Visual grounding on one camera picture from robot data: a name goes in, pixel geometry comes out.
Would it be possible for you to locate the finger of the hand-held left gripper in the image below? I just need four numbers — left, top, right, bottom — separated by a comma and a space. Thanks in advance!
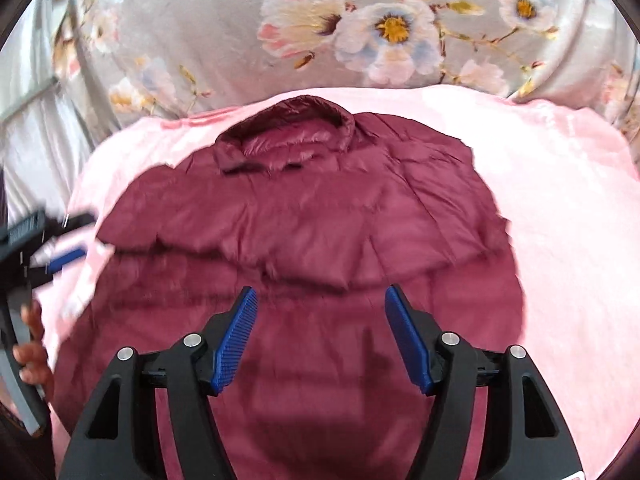
29, 240, 116, 277
64, 211, 97, 234

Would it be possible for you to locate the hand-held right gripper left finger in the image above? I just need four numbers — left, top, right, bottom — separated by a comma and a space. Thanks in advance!
59, 286, 260, 480

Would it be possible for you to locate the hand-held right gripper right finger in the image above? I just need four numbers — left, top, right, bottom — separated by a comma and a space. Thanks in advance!
384, 284, 585, 480

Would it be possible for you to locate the maroon puffer jacket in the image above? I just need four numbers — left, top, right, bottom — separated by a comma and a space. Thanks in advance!
52, 94, 531, 480

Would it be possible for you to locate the person's left hand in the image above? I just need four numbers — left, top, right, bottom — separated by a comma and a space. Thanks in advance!
12, 300, 55, 402

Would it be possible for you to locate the grey satin cloth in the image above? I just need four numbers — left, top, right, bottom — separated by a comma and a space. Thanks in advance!
0, 0, 116, 221

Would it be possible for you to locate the pink blanket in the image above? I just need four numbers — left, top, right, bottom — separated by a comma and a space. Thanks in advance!
42, 82, 640, 480

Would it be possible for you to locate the grey floral quilt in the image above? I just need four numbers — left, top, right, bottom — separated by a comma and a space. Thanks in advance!
45, 0, 640, 136

